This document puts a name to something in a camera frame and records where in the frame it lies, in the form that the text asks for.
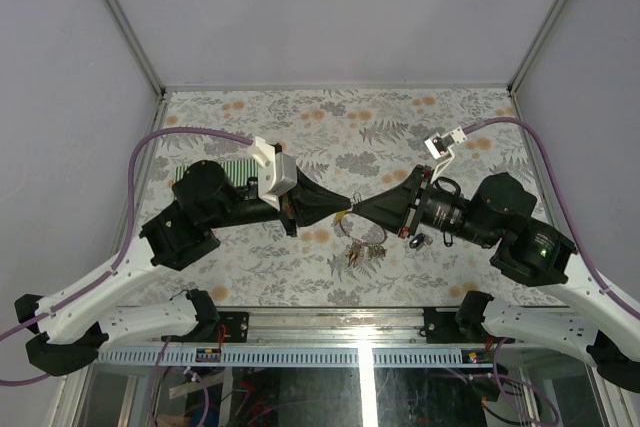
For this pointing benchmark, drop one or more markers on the large metal keyring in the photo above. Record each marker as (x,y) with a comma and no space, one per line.
(360,248)

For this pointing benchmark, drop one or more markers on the green striped cloth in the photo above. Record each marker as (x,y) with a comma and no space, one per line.
(237,172)

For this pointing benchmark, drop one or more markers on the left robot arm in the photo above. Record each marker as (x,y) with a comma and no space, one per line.
(72,327)

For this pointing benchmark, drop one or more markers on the floral table mat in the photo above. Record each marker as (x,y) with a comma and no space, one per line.
(348,141)

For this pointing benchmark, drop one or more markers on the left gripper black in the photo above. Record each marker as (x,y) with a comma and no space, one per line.
(309,202)

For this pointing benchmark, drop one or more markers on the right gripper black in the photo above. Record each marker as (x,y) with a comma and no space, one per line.
(395,207)

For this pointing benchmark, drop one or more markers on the key with yellow tag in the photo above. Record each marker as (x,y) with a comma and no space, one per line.
(339,216)

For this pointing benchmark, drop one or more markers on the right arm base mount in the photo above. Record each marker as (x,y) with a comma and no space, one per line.
(440,327)

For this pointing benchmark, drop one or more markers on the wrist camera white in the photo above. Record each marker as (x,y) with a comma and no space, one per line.
(441,148)
(277,172)

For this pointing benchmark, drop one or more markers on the key with black tag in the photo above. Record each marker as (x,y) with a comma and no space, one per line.
(448,240)

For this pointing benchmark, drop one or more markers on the black car key fob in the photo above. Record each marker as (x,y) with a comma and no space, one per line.
(419,240)

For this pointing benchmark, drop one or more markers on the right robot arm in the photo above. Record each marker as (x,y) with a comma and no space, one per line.
(527,251)

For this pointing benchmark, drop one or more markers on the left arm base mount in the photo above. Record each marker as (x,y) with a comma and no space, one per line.
(232,328)

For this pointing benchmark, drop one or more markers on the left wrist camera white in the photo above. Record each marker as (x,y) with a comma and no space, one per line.
(277,172)

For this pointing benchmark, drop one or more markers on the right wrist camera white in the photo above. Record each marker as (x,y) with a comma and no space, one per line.
(441,148)

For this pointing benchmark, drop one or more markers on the slotted cable duct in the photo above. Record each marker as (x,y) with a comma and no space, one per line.
(284,357)

